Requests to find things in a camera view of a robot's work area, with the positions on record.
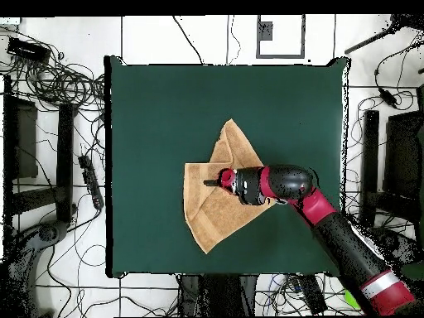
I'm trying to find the tan terry towel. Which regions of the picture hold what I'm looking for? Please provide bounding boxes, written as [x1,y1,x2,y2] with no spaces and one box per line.
[182,118,277,255]

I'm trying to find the black flat box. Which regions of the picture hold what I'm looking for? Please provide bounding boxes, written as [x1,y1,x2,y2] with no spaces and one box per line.
[287,273,328,316]

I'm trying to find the dark green table cloth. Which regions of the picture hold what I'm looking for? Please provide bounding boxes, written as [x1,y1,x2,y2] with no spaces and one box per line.
[104,55,351,278]

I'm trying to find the black power strip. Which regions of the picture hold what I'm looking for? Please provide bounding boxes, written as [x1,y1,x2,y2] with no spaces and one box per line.
[78,154,105,210]

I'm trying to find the black power adapter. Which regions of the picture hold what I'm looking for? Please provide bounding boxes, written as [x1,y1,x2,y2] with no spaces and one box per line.
[377,86,398,108]

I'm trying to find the black tripod leg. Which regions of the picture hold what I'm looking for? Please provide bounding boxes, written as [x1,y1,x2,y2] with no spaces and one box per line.
[344,14,424,55]

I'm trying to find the dark green bin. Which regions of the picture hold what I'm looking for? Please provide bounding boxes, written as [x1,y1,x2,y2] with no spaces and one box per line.
[400,261,424,282]

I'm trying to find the black electronics box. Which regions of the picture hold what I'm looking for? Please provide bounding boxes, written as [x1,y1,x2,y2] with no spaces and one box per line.
[7,36,52,64]

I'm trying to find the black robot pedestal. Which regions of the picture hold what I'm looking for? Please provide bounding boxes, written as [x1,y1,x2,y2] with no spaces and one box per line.
[180,273,258,317]

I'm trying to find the grey square floor frame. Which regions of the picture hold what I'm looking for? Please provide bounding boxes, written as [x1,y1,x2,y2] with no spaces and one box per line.
[255,14,306,60]

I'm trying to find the black upright post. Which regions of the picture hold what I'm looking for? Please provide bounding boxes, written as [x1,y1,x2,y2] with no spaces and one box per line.
[55,103,79,223]
[359,109,381,229]

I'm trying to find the grey pedestal leg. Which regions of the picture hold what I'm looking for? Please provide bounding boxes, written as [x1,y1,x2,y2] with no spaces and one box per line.
[365,226,423,266]
[6,219,70,316]

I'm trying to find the black shelf frame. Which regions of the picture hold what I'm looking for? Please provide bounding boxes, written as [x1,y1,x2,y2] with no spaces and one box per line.
[2,75,67,229]
[383,84,424,233]

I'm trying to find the tangled black cable bundle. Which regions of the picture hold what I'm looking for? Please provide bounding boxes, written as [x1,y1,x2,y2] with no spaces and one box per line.
[6,55,105,112]

